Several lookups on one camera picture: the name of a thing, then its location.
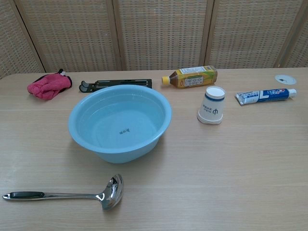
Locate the light blue bowl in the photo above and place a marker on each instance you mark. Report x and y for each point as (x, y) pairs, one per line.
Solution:
(113, 134)

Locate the black folding stand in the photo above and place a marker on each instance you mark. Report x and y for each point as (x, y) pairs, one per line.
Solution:
(134, 83)

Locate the yellow tea bottle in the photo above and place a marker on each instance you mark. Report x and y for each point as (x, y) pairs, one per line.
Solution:
(192, 78)

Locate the small white bottle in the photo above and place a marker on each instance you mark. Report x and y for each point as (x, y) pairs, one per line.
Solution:
(211, 108)

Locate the woven rattan folding screen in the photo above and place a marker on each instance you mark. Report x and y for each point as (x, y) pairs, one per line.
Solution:
(154, 33)

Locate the pink cloth black trim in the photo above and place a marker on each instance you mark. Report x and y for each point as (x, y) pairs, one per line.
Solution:
(49, 86)

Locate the blue white toothpaste tube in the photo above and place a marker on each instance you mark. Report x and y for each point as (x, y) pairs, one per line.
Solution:
(267, 94)

